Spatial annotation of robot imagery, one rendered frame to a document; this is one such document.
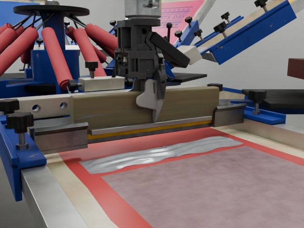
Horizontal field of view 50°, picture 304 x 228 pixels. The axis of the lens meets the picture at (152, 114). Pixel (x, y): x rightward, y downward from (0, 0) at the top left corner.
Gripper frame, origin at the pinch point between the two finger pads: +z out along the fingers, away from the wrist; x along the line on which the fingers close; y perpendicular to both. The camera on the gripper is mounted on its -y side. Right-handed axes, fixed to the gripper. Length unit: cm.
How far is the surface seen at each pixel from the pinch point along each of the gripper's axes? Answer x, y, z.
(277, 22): -17, -58, -22
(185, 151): 9.3, -2.5, 6.3
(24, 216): -162, 10, 102
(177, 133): -3.9, -9.5, 6.7
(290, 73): -46, -106, -1
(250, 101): -40, -73, 9
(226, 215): 32.1, 7.2, 6.8
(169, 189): 21.9, 9.4, 6.8
